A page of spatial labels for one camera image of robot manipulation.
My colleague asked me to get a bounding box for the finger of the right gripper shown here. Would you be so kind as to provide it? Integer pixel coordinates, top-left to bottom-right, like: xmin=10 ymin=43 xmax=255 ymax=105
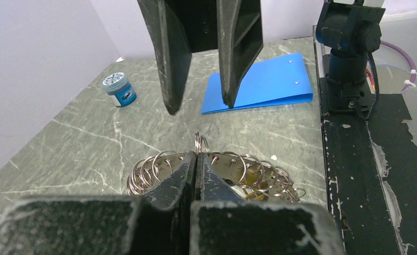
xmin=216 ymin=0 xmax=263 ymax=108
xmin=138 ymin=0 xmax=192 ymax=115

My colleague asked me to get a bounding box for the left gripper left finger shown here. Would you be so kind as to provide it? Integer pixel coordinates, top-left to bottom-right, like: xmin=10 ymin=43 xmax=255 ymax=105
xmin=0 ymin=151 xmax=197 ymax=254

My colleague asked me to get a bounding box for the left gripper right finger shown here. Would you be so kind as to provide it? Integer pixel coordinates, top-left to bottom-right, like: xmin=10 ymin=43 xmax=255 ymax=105
xmin=189 ymin=154 xmax=343 ymax=254

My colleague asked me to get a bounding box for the yellow key tag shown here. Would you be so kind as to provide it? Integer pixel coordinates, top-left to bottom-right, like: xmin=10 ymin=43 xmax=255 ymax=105
xmin=244 ymin=190 xmax=268 ymax=201

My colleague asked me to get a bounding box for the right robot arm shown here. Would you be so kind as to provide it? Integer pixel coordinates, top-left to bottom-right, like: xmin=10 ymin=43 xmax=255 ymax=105
xmin=138 ymin=1 xmax=385 ymax=115

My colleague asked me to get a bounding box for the blue small jar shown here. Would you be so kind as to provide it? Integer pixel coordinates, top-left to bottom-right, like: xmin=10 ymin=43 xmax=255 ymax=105
xmin=102 ymin=72 xmax=137 ymax=107

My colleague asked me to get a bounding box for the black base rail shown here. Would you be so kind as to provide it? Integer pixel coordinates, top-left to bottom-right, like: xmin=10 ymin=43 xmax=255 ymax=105
xmin=312 ymin=24 xmax=417 ymax=255

